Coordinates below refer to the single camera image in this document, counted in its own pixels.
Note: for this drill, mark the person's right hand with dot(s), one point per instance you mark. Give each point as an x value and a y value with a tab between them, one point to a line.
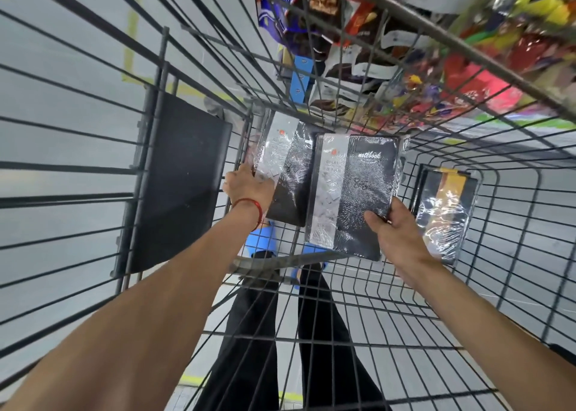
402	240

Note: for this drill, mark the person's left hand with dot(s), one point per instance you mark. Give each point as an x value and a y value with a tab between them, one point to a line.
246	188

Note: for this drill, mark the person's right thumb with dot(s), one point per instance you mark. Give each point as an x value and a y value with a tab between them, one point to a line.
375	224

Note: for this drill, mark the person's left thumb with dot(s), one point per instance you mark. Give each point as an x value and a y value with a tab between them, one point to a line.
264	182

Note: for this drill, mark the black notebook white band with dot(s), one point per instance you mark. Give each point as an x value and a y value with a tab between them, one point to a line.
364	190
292	177

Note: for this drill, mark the person's left forearm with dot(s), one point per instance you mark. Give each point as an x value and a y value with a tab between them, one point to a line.
148	316

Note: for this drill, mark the person's right forearm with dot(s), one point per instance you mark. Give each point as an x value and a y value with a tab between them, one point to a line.
486	338

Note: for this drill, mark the blue left shoe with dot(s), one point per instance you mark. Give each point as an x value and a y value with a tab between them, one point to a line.
263	240

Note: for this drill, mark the blue shoe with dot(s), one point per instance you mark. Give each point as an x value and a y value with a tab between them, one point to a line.
310	249
263	240

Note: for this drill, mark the wrapped black notebook yellow band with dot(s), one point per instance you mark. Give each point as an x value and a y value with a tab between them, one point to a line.
445	217

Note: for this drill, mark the blue right shoe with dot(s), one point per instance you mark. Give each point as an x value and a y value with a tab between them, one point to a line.
310	249

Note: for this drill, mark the black plastic cart seat flap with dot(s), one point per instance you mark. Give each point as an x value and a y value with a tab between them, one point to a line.
180	181

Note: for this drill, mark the blue snack box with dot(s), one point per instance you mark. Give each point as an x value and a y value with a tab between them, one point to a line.
300	79

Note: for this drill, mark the person's black trousers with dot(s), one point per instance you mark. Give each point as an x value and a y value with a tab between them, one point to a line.
324	343

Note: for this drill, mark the shelf of chocolate snack packets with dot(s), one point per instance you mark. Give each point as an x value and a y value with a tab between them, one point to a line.
324	15

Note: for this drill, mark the shelf of colourful candy bags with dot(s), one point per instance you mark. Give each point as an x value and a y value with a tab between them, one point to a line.
508	42

